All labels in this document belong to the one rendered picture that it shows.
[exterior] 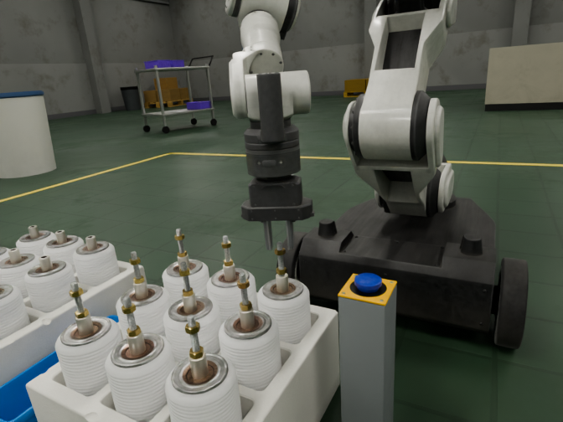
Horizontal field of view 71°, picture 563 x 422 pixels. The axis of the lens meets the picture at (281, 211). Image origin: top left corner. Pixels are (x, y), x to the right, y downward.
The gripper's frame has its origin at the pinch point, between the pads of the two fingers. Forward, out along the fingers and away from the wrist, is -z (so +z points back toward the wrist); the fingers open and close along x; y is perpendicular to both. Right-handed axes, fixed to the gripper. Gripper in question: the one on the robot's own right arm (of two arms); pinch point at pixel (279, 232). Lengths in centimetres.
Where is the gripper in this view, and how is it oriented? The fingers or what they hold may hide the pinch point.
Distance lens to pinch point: 69.3
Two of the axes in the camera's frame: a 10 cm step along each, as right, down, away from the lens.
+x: 9.9, -0.3, -1.4
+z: -0.7, -9.4, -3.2
